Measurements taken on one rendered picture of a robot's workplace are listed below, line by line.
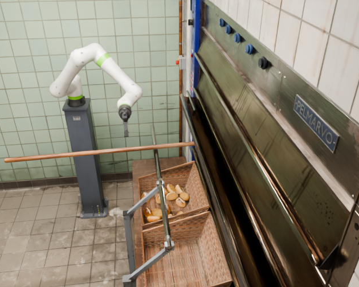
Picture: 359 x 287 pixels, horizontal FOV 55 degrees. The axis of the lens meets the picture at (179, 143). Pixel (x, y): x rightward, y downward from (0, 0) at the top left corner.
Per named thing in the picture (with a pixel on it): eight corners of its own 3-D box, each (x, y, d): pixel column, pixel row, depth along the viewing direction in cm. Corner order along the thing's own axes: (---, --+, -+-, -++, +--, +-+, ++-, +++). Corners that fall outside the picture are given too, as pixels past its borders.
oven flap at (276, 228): (198, 91, 255) (208, 66, 245) (306, 325, 104) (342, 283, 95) (193, 89, 253) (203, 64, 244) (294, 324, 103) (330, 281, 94)
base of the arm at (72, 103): (71, 94, 308) (70, 88, 305) (88, 94, 309) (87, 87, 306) (65, 107, 286) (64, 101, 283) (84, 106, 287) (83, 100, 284)
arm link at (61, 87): (43, 90, 270) (70, 47, 235) (58, 83, 282) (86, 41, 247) (54, 103, 271) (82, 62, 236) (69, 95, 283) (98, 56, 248)
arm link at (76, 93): (61, 99, 286) (57, 77, 276) (74, 92, 297) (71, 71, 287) (73, 102, 281) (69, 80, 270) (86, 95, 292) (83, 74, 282)
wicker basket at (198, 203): (194, 185, 297) (195, 159, 282) (209, 234, 249) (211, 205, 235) (137, 191, 290) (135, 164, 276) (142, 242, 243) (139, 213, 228)
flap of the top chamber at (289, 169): (199, 56, 241) (210, 28, 232) (326, 268, 91) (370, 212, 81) (193, 54, 239) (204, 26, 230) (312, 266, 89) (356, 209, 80)
